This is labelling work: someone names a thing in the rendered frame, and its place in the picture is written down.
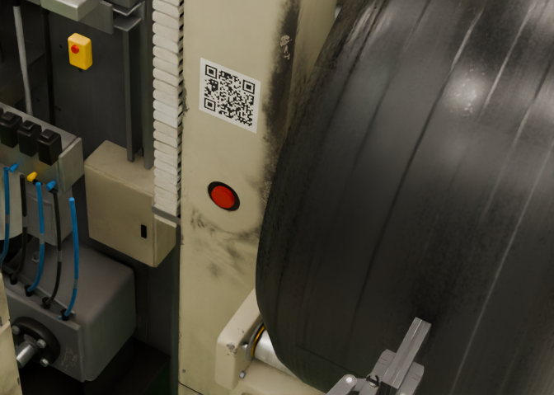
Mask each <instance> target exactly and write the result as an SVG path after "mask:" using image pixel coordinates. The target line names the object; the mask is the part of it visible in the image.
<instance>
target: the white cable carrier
mask: <svg viewBox="0 0 554 395"><path fill-rule="evenodd" d="M153 8H154V9H156V11H154V12H153V20H154V21H155V23H154V24H153V32H154V33H156V34H155V35H154V36H153V43H154V44H155V47H153V54H154V55H155V56H156V57H155V58H154V59H153V66H154V67H156V68H155V69H154V70H153V76H154V77H155V80H154V81H153V87H155V88H156V89H155V91H154V92H153V97H154V98H155V99H156V100H155V101H154V102H153V108H154V109H156V110H155V111H154V112H153V118H154V119H156V120H155V121H154V123H153V127H154V129H156V130H155V131H154V133H153V137H154V138H155V141H154V148H156V150H155V151H154V157H155V158H156V159H155V160H154V166H155V167H156V168H155V169H154V175H155V176H156V177H155V179H154V184H155V185H156V186H155V188H154V192H155V193H156V195H155V197H154V200H155V202H157V203H156V204H155V205H154V206H155V207H157V208H159V209H162V210H164V211H166V212H168V213H169V214H173V215H175V216H176V217H177V216H178V215H179V214H180V213H181V145H182V115H183V39H184V0H153ZM179 206H180V207H179ZM177 208H179V209H177ZM155 219H158V220H160V221H162V222H164V223H167V224H169V225H171V226H172V227H176V226H177V224H176V223H173V222H172V221H170V220H167V219H165V218H163V217H161V216H159V215H156V214H155Z"/></svg>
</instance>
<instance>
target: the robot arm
mask: <svg viewBox="0 0 554 395"><path fill-rule="evenodd" d="M430 328H431V324H430V323H428V322H425V321H423V320H421V319H419V318H418V317H415V319H414V321H413V323H412V324H411V326H410V328H409V330H408V332H407V334H406V336H405V338H404V339H403V341H402V343H401V345H400V347H399V349H398V350H397V353H394V352H392V351H390V350H388V349H386V350H385V351H384V352H383V353H382V354H381V355H380V357H379V359H378V362H377V363H376V365H375V366H374V368H373V371H372V373H371V374H368V375H367V378H366V379H356V378H355V376H353V375H351V374H347V375H345V376H344V377H343V378H342V379H341V380H340V381H339V382H338V383H337V384H336V385H335V386H334V387H333V388H332V389H331V390H330V391H329V392H328V393H327V394H326V395H415V393H416V390H417V388H418V387H419V385H420V382H421V380H422V378H423V374H424V366H423V365H421V364H417V363H416V362H417V360H418V359H419V357H420V354H421V352H422V350H423V349H424V347H425V345H426V343H427V341H428V338H429V334H430Z"/></svg>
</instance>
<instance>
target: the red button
mask: <svg viewBox="0 0 554 395"><path fill-rule="evenodd" d="M212 198H213V200H214V202H215V203H216V204H217V205H219V206H220V207H223V208H230V207H232V205H233V204H234V202H235V198H234V195H233V193H232V192H231V191H230V190H229V189H227V188H226V187H223V186H216V187H215V188H214V189H213V191H212Z"/></svg>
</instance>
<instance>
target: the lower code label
mask: <svg viewBox="0 0 554 395"><path fill-rule="evenodd" d="M260 89H261V82H260V81H258V80H255V79H254V78H250V77H248V76H246V75H243V74H241V73H238V72H236V71H233V70H231V69H229V68H225V67H224V66H221V65H219V64H216V63H213V62H211V61H208V60H207V59H203V58H200V106H199V110H201V111H204V112H206V113H209V114H211V115H214V116H216V117H218V118H220V119H222V120H226V121H227V122H230V123H232V124H234V125H237V126H240V127H242V128H243V129H247V130H250V131H251V132H253V133H256V129H257V119H258V109H259V99H260Z"/></svg>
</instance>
